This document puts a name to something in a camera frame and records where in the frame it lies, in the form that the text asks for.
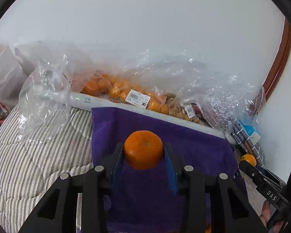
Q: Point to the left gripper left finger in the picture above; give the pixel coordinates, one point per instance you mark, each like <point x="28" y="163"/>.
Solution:
<point x="57" y="209"/>

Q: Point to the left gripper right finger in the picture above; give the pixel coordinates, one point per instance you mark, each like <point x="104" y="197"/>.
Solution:
<point x="209" y="200"/>

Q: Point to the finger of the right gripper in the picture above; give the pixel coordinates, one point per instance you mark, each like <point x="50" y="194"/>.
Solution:
<point x="259" y="177"/>

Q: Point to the small orange tangerine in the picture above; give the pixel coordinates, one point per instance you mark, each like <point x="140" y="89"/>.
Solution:
<point x="249" y="158"/>

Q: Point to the large orange tangerine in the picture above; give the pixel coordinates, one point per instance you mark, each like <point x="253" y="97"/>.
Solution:
<point x="143" y="150"/>

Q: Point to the person's right hand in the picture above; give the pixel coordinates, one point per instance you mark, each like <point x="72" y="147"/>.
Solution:
<point x="265" y="217"/>

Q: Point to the blue white tissue pack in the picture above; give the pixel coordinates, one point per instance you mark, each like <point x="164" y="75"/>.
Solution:
<point x="252" y="133"/>

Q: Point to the grey checked folded cloth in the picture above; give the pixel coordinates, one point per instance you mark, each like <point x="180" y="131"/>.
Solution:
<point x="243" y="140"/>

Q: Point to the striped grey white quilt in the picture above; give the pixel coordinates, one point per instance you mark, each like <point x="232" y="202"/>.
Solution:
<point x="28" y="169"/>

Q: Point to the large clear plastic wrap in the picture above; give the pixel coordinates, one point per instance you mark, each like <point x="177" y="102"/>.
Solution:
<point x="223" y="98"/>

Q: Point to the bag of brown longans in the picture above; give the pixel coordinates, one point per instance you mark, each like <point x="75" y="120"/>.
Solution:
<point x="188" y="112"/>

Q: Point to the clear plastic bag left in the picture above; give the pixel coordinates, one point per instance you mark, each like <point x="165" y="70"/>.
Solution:
<point x="44" y="106"/>

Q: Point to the white long box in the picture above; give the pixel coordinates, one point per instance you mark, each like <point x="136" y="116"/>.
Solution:
<point x="85" y="102"/>

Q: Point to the bag of small oranges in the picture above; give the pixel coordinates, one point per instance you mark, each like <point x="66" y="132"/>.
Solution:
<point x="121" y="90"/>

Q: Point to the white paper bag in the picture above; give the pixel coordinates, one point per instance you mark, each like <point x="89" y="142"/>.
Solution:
<point x="12" y="78"/>

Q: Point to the brown wooden door frame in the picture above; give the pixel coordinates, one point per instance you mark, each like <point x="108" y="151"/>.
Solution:
<point x="276" y="70"/>

